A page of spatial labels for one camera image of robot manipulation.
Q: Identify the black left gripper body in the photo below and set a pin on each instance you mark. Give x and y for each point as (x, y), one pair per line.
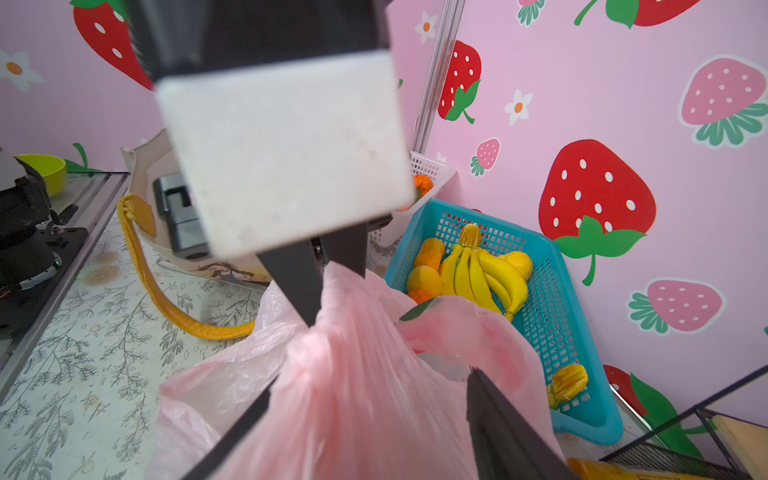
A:
(176, 209)

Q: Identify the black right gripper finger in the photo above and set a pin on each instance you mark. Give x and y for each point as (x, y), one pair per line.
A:
(347, 247)
(294, 268)
(505, 446)
(215, 458)

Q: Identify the white canvas tote bag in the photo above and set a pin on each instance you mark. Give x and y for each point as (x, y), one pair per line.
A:
(140, 221)

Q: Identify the pink plastic grocery bag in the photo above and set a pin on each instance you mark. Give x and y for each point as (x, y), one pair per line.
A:
(375, 389)

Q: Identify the small yellow toy lemon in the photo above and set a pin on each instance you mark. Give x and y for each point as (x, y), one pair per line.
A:
(426, 279)

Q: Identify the orange toy papaya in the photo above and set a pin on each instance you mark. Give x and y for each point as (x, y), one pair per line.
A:
(431, 254)

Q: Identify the yellow snack packets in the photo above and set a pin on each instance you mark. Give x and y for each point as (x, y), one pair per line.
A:
(598, 470)

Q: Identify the teal plastic basket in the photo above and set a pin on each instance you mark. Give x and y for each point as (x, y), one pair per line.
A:
(551, 320)

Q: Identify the toy orange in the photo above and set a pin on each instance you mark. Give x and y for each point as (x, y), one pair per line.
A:
(421, 296)

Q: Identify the orange toy pepper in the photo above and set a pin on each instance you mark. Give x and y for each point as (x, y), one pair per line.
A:
(423, 185)

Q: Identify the white plastic basket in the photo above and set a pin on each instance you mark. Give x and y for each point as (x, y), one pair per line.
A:
(429, 176)

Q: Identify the yellow toy banana bunch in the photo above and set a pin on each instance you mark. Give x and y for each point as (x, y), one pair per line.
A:
(495, 283)

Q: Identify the green bowl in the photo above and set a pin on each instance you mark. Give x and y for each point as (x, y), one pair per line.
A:
(52, 169)

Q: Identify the black wire wooden shelf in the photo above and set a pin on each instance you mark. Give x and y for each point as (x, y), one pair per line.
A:
(699, 441)

